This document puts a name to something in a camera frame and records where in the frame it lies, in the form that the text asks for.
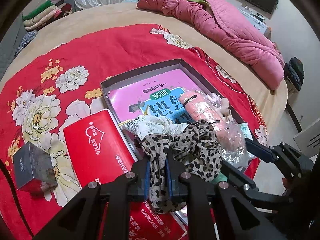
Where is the stack of folded clothes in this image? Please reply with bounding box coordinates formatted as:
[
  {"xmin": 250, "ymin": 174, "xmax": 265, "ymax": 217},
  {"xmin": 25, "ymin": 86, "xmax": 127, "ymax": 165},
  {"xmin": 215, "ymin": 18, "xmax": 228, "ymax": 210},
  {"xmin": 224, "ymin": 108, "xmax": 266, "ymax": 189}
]
[{"xmin": 22, "ymin": 0, "xmax": 75, "ymax": 32}]

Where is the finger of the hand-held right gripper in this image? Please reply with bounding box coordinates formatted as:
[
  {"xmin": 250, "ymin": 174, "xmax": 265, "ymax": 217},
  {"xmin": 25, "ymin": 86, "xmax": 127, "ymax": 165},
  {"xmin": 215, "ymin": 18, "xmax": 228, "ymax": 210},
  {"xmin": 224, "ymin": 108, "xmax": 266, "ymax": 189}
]
[
  {"xmin": 220, "ymin": 159, "xmax": 260, "ymax": 198},
  {"xmin": 244, "ymin": 138, "xmax": 283, "ymax": 165}
]

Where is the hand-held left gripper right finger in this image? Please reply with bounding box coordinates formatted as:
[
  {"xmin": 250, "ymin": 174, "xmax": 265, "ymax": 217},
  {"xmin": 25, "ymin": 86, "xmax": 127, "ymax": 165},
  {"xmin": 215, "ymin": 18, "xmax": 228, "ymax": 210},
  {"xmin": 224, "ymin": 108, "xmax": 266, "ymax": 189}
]
[{"xmin": 165, "ymin": 149, "xmax": 288, "ymax": 240}]

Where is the white desk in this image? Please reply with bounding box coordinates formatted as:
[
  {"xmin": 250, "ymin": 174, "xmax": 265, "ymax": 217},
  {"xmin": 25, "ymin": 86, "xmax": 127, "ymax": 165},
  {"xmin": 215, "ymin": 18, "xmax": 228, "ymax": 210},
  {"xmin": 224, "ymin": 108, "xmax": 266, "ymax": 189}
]
[{"xmin": 237, "ymin": 6, "xmax": 272, "ymax": 38}]

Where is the small teal tissue pack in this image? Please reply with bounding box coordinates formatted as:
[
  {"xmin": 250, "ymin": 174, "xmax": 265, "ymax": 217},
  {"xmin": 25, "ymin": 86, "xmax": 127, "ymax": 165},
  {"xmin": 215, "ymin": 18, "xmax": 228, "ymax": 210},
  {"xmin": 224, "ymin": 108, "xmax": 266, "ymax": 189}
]
[{"xmin": 212, "ymin": 172, "xmax": 228, "ymax": 183}]

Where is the red floral blanket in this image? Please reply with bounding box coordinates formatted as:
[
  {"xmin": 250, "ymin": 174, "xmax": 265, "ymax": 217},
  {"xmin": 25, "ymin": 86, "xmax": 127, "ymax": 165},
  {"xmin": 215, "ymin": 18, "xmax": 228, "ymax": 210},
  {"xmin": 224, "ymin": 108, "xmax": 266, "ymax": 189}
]
[{"xmin": 0, "ymin": 22, "xmax": 269, "ymax": 240}]

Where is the red tissue pack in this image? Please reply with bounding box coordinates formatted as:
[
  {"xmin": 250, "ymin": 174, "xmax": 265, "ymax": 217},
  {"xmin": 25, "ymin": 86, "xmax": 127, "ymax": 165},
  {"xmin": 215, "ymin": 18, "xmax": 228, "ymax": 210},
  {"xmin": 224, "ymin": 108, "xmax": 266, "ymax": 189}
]
[{"xmin": 63, "ymin": 109, "xmax": 188, "ymax": 240}]

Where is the blue patterned cloth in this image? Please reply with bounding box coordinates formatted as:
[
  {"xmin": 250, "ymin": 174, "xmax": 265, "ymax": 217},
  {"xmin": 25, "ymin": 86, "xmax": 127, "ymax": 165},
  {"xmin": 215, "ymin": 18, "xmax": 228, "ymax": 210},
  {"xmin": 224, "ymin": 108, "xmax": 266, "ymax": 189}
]
[{"xmin": 15, "ymin": 30, "xmax": 38, "ymax": 55}]

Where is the leopard print scarf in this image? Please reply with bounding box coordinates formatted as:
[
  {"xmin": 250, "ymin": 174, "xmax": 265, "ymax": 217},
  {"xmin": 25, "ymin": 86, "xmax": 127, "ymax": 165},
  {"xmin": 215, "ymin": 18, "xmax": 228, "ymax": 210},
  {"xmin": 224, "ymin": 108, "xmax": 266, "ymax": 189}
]
[{"xmin": 140, "ymin": 120, "xmax": 223, "ymax": 214}]

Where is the dark bag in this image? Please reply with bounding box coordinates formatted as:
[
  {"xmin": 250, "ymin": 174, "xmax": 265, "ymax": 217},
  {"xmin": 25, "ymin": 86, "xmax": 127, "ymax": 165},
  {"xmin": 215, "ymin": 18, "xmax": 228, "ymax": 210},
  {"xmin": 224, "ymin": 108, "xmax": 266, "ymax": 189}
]
[{"xmin": 285, "ymin": 57, "xmax": 305, "ymax": 92}]

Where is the large teal tissue pack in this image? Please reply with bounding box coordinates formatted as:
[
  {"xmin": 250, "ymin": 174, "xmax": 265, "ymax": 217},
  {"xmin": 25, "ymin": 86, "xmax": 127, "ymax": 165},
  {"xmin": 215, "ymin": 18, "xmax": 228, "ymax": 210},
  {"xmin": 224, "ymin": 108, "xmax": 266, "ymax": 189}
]
[{"xmin": 236, "ymin": 122, "xmax": 253, "ymax": 140}]

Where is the pink quilt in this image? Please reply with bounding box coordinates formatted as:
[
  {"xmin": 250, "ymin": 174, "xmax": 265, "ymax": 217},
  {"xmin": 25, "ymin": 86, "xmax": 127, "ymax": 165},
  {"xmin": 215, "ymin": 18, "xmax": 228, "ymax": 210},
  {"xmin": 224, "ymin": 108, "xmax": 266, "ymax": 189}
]
[{"xmin": 137, "ymin": 0, "xmax": 285, "ymax": 90}]

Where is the white cabinet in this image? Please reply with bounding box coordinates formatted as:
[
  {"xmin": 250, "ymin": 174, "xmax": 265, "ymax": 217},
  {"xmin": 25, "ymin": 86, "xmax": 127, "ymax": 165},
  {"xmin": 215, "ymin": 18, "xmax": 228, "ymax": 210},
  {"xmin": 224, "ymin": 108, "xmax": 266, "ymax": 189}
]
[{"xmin": 292, "ymin": 120, "xmax": 320, "ymax": 155}]

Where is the beige bed blanket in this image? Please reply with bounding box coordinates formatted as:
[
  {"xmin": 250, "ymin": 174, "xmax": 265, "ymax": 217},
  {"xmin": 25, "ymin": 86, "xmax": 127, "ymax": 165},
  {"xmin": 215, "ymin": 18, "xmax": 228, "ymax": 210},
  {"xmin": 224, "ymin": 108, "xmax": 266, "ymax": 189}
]
[{"xmin": 0, "ymin": 1, "xmax": 288, "ymax": 140}]

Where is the white rabbit plush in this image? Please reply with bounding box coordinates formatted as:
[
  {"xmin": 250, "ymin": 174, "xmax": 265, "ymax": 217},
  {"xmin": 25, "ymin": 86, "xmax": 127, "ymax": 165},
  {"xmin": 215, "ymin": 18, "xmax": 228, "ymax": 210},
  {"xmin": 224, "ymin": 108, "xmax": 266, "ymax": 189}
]
[{"xmin": 207, "ymin": 92, "xmax": 234, "ymax": 125}]

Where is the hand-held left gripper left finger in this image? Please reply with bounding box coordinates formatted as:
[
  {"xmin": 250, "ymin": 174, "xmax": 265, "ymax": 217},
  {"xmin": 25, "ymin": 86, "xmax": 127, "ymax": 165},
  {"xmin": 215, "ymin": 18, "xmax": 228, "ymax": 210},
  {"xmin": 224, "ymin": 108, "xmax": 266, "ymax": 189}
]
[{"xmin": 32, "ymin": 159, "xmax": 152, "ymax": 240}]

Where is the pink book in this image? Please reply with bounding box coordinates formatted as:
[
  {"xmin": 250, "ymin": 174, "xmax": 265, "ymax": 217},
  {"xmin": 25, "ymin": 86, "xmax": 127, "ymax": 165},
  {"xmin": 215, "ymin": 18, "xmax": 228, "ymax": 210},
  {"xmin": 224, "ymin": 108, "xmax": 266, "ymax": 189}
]
[{"xmin": 108, "ymin": 67, "xmax": 215, "ymax": 130}]

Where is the black box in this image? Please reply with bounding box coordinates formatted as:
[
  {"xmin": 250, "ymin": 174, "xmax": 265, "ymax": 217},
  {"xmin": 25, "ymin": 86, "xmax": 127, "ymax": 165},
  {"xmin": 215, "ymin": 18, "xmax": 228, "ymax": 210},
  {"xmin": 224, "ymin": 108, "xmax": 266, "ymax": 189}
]
[{"xmin": 13, "ymin": 141, "xmax": 59, "ymax": 193}]

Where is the pink towel packet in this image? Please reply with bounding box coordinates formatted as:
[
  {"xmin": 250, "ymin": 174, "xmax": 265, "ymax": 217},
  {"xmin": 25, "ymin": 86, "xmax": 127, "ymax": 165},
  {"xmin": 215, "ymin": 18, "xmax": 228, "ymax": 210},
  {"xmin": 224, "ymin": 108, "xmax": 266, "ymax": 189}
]
[{"xmin": 179, "ymin": 89, "xmax": 240, "ymax": 153}]

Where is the dark shallow box tray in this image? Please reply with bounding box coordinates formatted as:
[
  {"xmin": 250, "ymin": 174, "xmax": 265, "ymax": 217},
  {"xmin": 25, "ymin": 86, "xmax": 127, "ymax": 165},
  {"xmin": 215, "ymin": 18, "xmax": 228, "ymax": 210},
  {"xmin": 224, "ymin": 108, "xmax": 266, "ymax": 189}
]
[{"xmin": 100, "ymin": 59, "xmax": 258, "ymax": 218}]

